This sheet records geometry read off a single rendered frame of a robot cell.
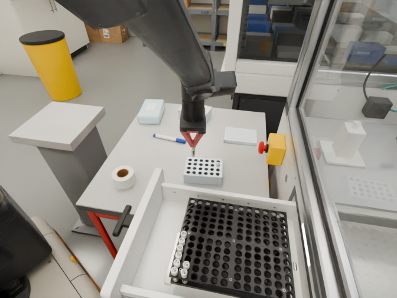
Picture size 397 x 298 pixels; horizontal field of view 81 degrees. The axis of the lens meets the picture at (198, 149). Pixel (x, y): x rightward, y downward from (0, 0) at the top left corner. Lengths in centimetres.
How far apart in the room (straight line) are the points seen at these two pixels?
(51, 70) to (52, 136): 186
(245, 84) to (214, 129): 29
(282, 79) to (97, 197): 89
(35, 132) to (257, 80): 99
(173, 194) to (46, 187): 154
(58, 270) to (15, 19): 296
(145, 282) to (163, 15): 48
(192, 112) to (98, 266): 118
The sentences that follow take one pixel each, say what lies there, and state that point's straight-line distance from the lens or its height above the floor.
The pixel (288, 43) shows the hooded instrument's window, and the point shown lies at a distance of 111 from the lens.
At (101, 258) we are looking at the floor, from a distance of 157.
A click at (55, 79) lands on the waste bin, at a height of 27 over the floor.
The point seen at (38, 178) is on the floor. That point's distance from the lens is 217.
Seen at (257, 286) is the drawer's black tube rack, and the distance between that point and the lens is 49.
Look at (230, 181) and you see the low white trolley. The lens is 78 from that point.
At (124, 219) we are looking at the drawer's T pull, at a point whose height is 91.
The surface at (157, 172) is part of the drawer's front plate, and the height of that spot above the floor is 93.
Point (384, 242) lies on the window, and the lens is 33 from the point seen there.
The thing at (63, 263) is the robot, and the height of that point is 28.
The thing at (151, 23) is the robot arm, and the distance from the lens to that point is 24.
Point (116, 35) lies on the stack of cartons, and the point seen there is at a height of 13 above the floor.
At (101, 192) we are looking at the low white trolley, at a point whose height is 76.
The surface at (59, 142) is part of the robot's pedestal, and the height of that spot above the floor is 76.
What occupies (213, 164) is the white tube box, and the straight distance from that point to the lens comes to 78.
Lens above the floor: 135
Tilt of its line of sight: 42 degrees down
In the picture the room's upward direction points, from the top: straight up
